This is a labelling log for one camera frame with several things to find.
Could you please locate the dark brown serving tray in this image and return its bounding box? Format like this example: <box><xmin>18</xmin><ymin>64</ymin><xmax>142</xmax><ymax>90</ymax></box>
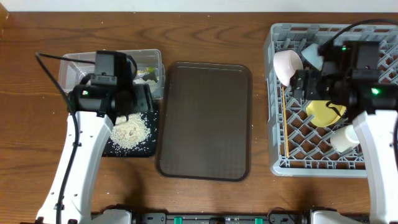
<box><xmin>156</xmin><ymin>62</ymin><xmax>252</xmax><ymax>182</ymax></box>

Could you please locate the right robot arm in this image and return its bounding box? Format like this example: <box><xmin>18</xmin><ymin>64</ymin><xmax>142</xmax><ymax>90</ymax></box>
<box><xmin>290</xmin><ymin>68</ymin><xmax>397</xmax><ymax>223</ymax></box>

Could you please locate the spilled rice pile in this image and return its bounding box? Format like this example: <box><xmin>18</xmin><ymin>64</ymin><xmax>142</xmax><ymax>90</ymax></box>
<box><xmin>108</xmin><ymin>113</ymin><xmax>155</xmax><ymax>157</ymax></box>

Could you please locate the grey plastic dishwasher rack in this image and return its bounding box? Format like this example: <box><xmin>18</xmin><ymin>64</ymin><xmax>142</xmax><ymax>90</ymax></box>
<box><xmin>264</xmin><ymin>20</ymin><xmax>397</xmax><ymax>178</ymax></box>

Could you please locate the black plastic bin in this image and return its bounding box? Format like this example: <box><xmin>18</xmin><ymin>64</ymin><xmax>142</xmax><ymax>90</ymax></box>
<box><xmin>102</xmin><ymin>101</ymin><xmax>159</xmax><ymax>157</ymax></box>

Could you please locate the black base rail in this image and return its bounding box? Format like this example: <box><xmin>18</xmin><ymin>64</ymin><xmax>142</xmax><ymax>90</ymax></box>
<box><xmin>132</xmin><ymin>213</ymin><xmax>298</xmax><ymax>224</ymax></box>

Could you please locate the light blue bowl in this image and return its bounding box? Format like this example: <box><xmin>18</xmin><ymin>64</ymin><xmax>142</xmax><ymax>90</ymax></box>
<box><xmin>301</xmin><ymin>44</ymin><xmax>323</xmax><ymax>70</ymax></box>

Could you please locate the wooden chopstick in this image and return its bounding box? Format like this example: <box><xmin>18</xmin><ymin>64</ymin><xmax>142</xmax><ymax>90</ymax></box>
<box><xmin>281</xmin><ymin>87</ymin><xmax>290</xmax><ymax>158</ymax></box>

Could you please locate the clear plastic bin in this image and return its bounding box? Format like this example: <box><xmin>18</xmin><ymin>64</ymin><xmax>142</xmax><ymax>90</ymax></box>
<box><xmin>58</xmin><ymin>49</ymin><xmax>165</xmax><ymax>100</ymax></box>

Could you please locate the green snack wrapper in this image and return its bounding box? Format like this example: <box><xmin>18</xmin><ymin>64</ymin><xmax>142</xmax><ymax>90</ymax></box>
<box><xmin>134</xmin><ymin>67</ymin><xmax>159</xmax><ymax>83</ymax></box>

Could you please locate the yellow round plate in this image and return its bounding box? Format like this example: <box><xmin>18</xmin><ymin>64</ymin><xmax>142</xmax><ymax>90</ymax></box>
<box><xmin>306</xmin><ymin>101</ymin><xmax>346</xmax><ymax>128</ymax></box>

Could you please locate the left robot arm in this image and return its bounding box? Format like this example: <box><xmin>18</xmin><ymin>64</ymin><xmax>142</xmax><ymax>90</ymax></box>
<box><xmin>35</xmin><ymin>83</ymin><xmax>152</xmax><ymax>223</ymax></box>

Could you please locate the small white green cup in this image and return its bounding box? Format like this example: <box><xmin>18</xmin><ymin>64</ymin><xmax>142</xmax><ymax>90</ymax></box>
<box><xmin>330</xmin><ymin>124</ymin><xmax>359</xmax><ymax>152</ymax></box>

